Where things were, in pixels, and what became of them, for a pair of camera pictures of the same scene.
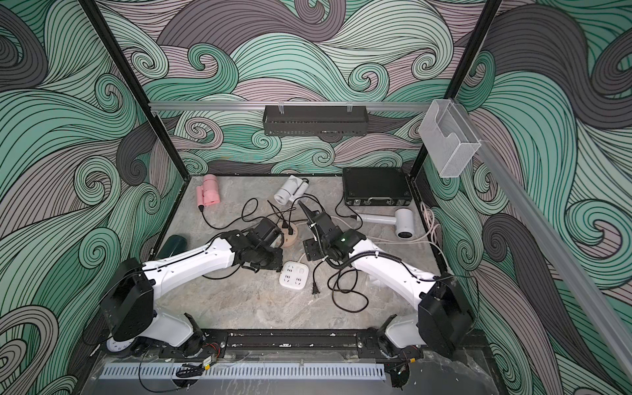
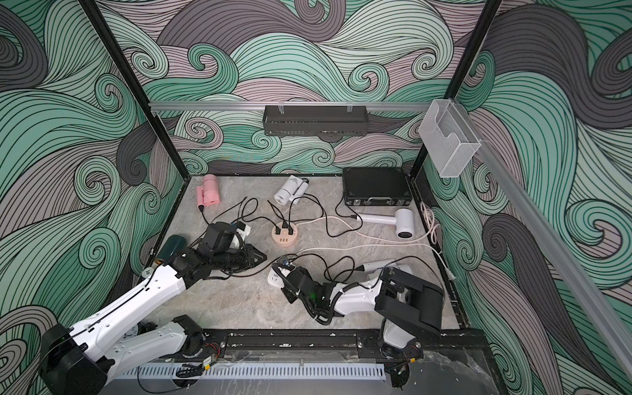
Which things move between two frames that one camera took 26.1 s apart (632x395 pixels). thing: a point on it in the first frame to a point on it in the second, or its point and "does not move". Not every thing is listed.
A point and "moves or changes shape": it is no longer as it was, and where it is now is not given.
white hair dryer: x=403 y=220 does not move
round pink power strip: x=288 y=239 does not move
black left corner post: x=136 y=85 does not move
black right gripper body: x=316 y=248 to x=292 y=298
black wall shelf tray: x=327 y=122 does not move
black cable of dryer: x=290 y=228 moves or changes shape
